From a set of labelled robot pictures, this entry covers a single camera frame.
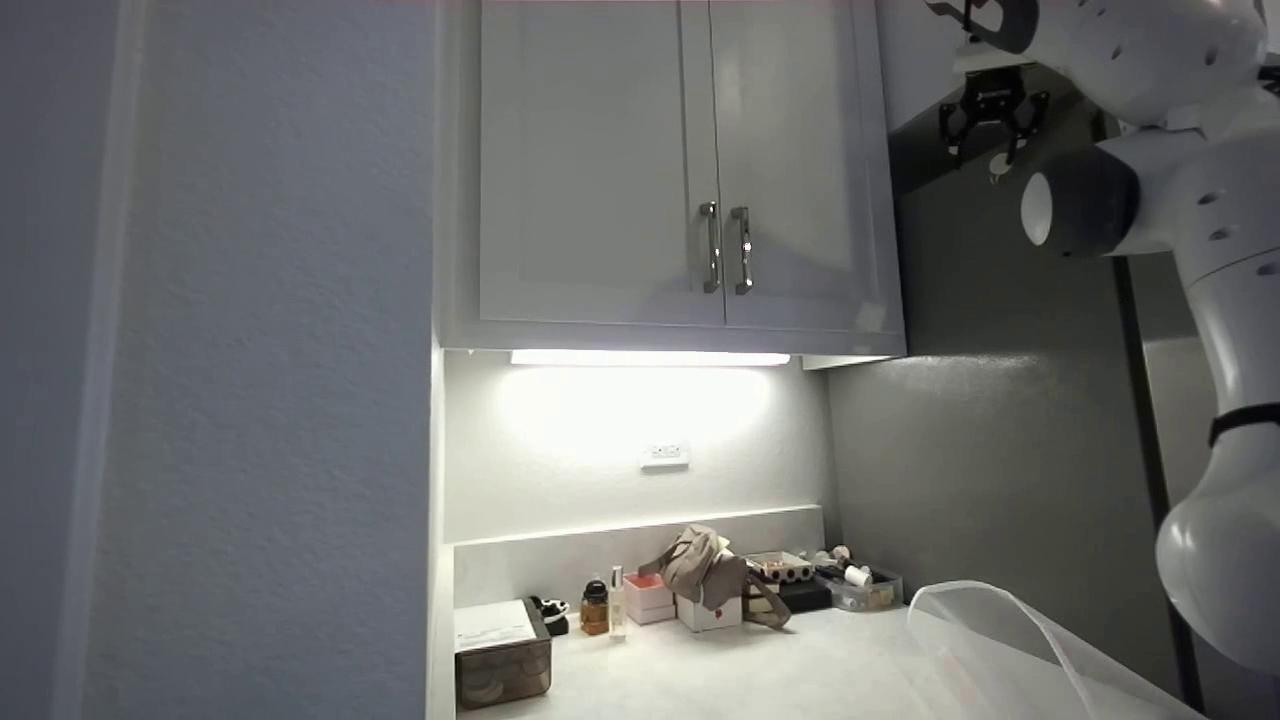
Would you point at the white adhesive wall hook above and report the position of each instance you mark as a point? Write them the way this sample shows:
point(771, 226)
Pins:
point(997, 161)

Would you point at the small black object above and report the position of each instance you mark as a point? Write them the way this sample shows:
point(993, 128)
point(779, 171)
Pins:
point(546, 618)

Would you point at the small white carton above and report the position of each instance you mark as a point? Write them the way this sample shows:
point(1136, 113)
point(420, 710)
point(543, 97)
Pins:
point(649, 602)

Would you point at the white cabinet door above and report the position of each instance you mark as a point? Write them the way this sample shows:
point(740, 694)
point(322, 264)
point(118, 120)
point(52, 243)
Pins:
point(578, 161)
point(800, 133)

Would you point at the brown wooden box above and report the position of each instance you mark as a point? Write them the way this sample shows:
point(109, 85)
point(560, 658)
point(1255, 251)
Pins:
point(500, 654)

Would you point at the small clear container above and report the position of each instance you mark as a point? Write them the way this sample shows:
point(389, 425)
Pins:
point(864, 591)

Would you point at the under-cabinet light strip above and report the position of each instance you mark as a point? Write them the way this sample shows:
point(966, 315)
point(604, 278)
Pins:
point(649, 359)

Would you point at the white kitchen cabinet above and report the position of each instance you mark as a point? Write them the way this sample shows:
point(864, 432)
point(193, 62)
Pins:
point(603, 340)

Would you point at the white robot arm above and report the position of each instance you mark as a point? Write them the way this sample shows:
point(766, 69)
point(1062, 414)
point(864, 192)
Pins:
point(1202, 264)

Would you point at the small amber bottle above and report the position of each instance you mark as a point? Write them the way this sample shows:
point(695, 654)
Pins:
point(593, 611)

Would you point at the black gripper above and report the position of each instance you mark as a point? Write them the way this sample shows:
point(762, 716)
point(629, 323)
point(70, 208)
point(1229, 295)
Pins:
point(993, 97)

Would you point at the white wall outlet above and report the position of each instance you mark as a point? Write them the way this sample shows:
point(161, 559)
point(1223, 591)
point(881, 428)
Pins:
point(665, 458)

